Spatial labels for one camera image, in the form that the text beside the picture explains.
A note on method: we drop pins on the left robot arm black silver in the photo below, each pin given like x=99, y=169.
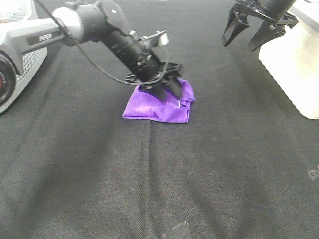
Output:
x=23, y=47

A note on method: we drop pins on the clear tape piece front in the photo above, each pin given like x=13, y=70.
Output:
x=181, y=231

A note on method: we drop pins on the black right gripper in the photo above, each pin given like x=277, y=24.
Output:
x=273, y=10

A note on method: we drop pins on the grey perforated plastic basket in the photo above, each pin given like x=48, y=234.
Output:
x=10, y=86

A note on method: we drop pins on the clear tape piece right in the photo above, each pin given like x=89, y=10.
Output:
x=314, y=174

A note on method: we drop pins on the purple microfiber towel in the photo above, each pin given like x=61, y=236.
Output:
x=143, y=106

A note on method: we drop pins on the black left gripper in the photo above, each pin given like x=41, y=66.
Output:
x=155, y=72

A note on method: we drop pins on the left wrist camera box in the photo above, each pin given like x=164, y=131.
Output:
x=158, y=39

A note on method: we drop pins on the clear tape piece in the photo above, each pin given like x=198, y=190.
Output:
x=181, y=231
x=314, y=174

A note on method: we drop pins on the white storage bin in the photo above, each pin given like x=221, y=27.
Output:
x=293, y=59

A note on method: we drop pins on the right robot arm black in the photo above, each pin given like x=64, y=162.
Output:
x=273, y=13

